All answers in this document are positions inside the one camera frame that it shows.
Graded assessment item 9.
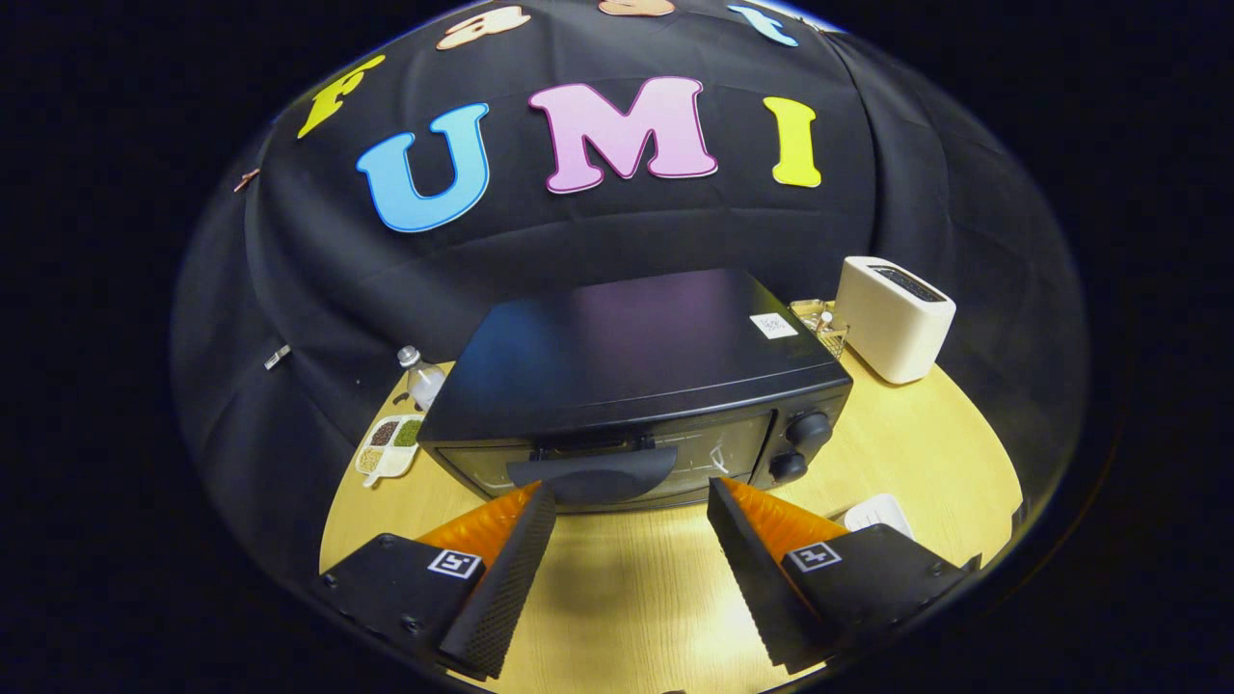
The white bread toaster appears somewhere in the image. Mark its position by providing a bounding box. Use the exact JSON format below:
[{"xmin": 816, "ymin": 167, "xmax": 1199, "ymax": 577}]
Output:
[{"xmin": 834, "ymin": 255, "xmax": 957, "ymax": 386}]

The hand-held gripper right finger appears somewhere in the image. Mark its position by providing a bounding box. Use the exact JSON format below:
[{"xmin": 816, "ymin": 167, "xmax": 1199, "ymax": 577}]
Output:
[{"xmin": 707, "ymin": 476, "xmax": 979, "ymax": 676}]

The small clear bottle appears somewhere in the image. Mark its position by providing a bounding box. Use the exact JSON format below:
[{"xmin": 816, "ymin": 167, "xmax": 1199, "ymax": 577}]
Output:
[{"xmin": 397, "ymin": 346, "xmax": 447, "ymax": 413}]

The wire mesh basket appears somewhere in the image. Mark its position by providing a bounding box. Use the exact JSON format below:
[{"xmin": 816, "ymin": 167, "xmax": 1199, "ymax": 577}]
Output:
[{"xmin": 789, "ymin": 299, "xmax": 851, "ymax": 360}]

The divided white spice dish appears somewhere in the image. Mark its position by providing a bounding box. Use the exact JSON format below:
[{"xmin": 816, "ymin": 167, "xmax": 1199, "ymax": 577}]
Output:
[{"xmin": 355, "ymin": 414, "xmax": 425, "ymax": 488}]

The black toaster oven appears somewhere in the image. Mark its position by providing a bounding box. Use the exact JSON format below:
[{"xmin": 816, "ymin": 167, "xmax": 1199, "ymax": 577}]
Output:
[{"xmin": 416, "ymin": 268, "xmax": 855, "ymax": 514}]

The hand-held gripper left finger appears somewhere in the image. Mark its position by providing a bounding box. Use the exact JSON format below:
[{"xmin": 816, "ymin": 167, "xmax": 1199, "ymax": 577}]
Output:
[{"xmin": 318, "ymin": 482, "xmax": 558, "ymax": 681}]

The white ribbed tray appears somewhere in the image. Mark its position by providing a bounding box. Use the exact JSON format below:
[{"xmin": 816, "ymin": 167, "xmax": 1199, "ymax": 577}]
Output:
[{"xmin": 845, "ymin": 494, "xmax": 915, "ymax": 541}]

